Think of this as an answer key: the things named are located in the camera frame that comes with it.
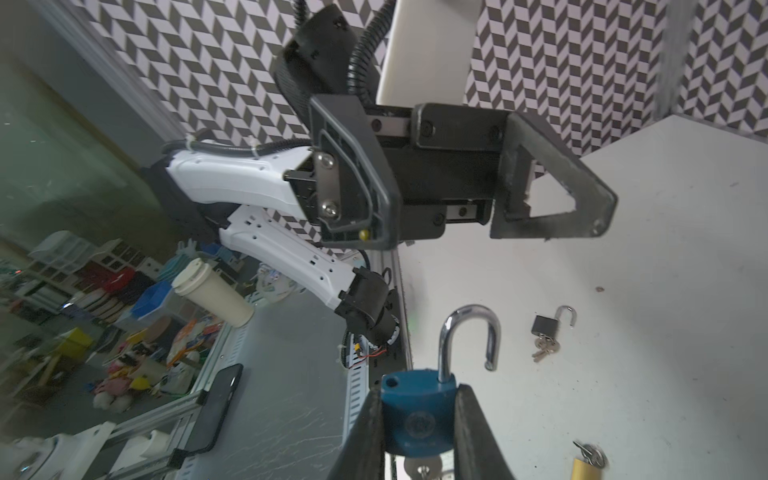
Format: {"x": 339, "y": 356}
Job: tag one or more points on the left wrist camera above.
{"x": 429, "y": 52}

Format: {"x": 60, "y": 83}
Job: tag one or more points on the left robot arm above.
{"x": 237, "y": 196}

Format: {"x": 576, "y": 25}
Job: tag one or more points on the black smartphone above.
{"x": 210, "y": 409}

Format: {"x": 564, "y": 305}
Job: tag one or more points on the blue padlock with key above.
{"x": 418, "y": 405}

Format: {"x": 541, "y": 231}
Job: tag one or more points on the small brass padlock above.
{"x": 590, "y": 464}

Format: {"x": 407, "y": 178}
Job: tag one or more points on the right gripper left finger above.
{"x": 363, "y": 454}

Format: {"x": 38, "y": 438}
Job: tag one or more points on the paper coffee cup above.
{"x": 201, "y": 285}

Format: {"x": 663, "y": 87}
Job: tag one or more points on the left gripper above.
{"x": 376, "y": 175}

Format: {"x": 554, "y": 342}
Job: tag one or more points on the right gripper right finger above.
{"x": 476, "y": 452}

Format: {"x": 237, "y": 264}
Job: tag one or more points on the black padlock with keys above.
{"x": 545, "y": 330}

